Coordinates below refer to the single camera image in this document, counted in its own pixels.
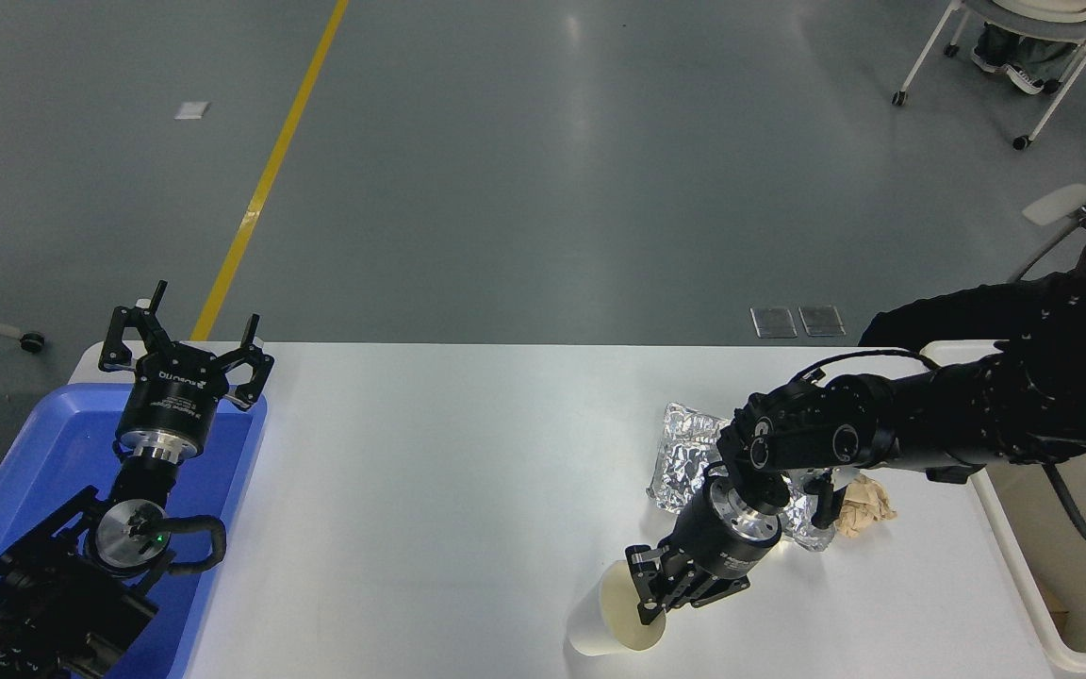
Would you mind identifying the white frame wheeled chair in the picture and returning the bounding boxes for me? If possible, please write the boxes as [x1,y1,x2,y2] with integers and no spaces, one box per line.
[892,0,1086,151]

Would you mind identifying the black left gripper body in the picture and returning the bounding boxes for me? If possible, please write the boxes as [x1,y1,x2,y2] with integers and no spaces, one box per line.
[116,341,229,441]

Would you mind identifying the grey chair with white armrest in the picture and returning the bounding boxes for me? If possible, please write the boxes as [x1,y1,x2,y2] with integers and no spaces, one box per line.
[1010,182,1086,283]

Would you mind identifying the metal floor plate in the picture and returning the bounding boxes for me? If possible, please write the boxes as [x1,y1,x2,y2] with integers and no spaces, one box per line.
[798,305,847,338]
[750,306,799,340]

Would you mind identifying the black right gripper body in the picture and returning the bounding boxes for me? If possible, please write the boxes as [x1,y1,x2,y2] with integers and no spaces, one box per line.
[658,489,776,584]

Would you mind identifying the person's feet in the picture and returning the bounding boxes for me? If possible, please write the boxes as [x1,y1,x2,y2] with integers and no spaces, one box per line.
[970,21,1077,95]

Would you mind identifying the white paper cup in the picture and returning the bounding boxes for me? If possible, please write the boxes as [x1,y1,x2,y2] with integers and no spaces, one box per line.
[567,558,668,658]

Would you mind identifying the crumpled tan paper ball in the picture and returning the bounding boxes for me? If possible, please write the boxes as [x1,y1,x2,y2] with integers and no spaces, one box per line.
[832,472,898,539]

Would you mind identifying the crumpled silver foil tray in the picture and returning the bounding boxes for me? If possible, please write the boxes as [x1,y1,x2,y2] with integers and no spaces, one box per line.
[647,403,837,553]

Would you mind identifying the blue plastic tray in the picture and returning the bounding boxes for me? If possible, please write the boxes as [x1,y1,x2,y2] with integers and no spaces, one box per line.
[0,382,269,679]

